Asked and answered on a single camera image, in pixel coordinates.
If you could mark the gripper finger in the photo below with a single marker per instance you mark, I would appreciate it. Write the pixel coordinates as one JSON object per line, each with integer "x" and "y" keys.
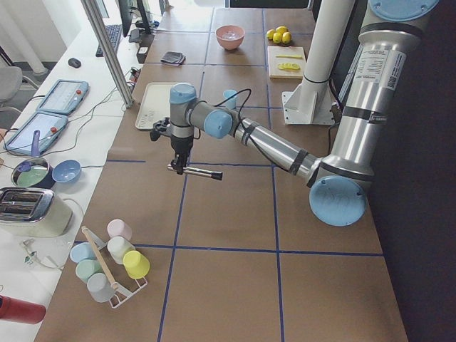
{"x": 184, "y": 162}
{"x": 176, "y": 163}

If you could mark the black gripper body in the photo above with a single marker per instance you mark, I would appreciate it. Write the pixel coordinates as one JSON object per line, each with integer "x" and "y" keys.
{"x": 181, "y": 143}

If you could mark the steel black muddler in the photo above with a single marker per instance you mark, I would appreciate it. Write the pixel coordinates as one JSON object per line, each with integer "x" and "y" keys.
{"x": 215, "y": 175}

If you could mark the clear ice cubes pile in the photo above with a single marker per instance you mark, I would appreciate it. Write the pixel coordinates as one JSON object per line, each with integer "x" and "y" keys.
{"x": 230, "y": 36}

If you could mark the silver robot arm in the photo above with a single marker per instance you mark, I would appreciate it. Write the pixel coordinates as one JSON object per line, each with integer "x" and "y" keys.
{"x": 338, "y": 182}

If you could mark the light blue cup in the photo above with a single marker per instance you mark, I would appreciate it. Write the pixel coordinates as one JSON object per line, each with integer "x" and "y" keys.
{"x": 230, "y": 99}

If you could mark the pink cup on rack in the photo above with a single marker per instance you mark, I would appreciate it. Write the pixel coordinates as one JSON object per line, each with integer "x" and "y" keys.
{"x": 118, "y": 228}

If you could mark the white cup on rack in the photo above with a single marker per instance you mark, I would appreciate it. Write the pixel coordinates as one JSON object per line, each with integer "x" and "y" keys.
{"x": 118, "y": 246}

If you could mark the white cup rack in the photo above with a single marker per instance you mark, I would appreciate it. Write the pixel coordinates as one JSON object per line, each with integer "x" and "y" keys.
{"x": 122, "y": 293}

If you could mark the blue cup on rack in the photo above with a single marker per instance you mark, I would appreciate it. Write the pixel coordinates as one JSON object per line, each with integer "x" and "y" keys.
{"x": 81, "y": 251}

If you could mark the green cup on rack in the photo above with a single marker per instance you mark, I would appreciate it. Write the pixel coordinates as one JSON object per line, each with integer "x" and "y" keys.
{"x": 86, "y": 268}

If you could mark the grey cup on rack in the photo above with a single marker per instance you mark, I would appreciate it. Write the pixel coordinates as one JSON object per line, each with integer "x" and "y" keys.
{"x": 99, "y": 288}

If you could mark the cream bear tray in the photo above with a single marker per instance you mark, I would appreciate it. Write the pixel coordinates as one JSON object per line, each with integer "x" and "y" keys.
{"x": 154, "y": 105}

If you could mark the folded grey cloth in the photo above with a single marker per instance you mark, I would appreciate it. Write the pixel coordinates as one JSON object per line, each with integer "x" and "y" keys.
{"x": 173, "y": 58}

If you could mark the blue bowl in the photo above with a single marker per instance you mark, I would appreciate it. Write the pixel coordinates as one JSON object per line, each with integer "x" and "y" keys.
{"x": 67, "y": 171}

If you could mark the pink bowl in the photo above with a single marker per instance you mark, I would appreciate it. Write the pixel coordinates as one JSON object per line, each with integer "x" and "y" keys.
{"x": 230, "y": 45}

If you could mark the upper teach pendant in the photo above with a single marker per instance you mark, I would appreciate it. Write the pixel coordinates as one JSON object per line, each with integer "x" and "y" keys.
{"x": 64, "y": 97}

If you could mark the teach pendant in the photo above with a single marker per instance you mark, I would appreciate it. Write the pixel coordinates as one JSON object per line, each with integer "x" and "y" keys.
{"x": 50, "y": 125}
{"x": 64, "y": 97}

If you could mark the lemon slices row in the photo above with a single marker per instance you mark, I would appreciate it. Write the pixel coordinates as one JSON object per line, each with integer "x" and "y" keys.
{"x": 288, "y": 66}

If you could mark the wooden cutting board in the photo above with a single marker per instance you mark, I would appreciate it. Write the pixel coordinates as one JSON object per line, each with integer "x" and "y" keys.
{"x": 272, "y": 62}

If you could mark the black keyboard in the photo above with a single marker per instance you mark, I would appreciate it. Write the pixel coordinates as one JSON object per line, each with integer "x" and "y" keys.
{"x": 114, "y": 33}

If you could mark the lower teach pendant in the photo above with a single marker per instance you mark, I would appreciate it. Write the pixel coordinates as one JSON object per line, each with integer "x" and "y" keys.
{"x": 50, "y": 125}

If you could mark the black computer mouse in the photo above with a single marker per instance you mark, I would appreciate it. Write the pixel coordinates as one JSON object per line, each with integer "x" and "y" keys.
{"x": 74, "y": 63}

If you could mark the blue saucepan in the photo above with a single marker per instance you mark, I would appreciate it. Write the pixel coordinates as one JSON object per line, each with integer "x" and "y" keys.
{"x": 34, "y": 172}

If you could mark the yellow plastic knife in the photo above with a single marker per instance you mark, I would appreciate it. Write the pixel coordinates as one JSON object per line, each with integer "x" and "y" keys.
{"x": 290, "y": 56}

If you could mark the yellow lemon near left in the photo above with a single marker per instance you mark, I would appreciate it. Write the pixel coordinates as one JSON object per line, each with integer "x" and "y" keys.
{"x": 270, "y": 34}

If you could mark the yellow lemon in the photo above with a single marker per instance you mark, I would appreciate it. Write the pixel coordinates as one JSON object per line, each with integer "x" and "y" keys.
{"x": 270, "y": 34}
{"x": 286, "y": 38}
{"x": 281, "y": 29}
{"x": 277, "y": 38}

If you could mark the yellow lemon near right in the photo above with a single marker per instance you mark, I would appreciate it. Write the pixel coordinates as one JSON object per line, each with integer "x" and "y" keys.
{"x": 277, "y": 38}

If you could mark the cream toaster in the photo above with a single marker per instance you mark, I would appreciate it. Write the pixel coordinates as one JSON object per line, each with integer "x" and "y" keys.
{"x": 33, "y": 212}

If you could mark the yellow lemon far right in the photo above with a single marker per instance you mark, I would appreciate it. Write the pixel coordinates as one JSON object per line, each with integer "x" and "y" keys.
{"x": 286, "y": 38}

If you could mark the yellow lemon far left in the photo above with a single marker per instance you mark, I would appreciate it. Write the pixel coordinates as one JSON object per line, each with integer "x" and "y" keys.
{"x": 281, "y": 29}

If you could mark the red bottle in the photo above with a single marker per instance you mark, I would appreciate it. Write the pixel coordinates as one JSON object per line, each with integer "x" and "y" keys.
{"x": 20, "y": 311}

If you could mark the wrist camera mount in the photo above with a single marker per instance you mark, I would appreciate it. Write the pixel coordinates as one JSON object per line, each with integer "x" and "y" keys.
{"x": 160, "y": 128}

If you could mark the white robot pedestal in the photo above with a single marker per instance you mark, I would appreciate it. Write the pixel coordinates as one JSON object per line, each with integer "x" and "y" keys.
{"x": 310, "y": 103}

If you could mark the aluminium frame post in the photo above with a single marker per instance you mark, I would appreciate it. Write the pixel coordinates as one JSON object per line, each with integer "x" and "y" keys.
{"x": 94, "y": 16}

